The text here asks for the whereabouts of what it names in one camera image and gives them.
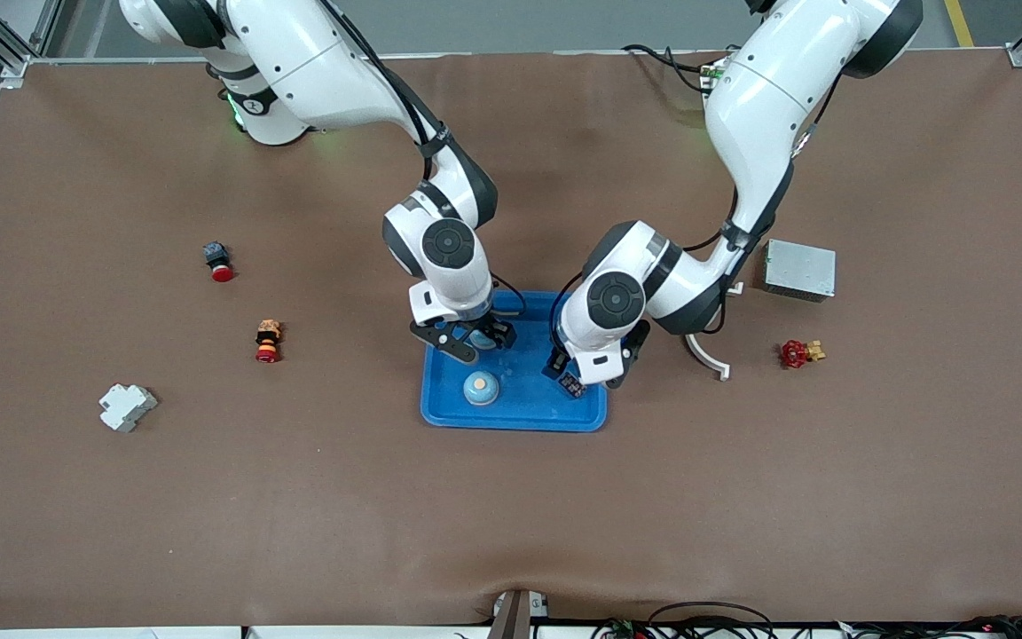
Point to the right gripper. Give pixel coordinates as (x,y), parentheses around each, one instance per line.
(497,329)

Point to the blue plastic tray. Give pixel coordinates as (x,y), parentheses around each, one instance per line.
(520,404)

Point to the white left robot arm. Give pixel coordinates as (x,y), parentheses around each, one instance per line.
(768,115)

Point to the silver metal box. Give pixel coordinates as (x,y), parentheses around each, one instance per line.
(799,269)

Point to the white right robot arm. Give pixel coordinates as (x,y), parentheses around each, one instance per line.
(316,62)

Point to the black red emergency button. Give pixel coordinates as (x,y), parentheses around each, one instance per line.
(218,262)

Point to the brown table mat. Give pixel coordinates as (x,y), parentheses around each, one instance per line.
(511,515)

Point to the brass valve red handwheel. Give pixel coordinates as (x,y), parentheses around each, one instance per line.
(797,354)

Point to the green connector plug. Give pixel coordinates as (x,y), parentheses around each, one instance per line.
(623,628)

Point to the light blue call bell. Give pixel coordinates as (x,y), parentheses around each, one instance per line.
(481,388)
(482,340)

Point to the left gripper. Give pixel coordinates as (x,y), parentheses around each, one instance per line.
(636,339)

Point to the white circuit breaker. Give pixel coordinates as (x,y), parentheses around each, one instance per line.
(127,407)

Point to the dark brown cylindrical capacitor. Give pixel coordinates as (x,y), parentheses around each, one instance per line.
(574,387)

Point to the white semicircular bracket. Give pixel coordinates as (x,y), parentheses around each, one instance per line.
(708,357)

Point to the red yellow push button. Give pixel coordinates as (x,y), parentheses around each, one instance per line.
(268,342)

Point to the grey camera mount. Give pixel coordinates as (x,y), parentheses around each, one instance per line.
(520,612)

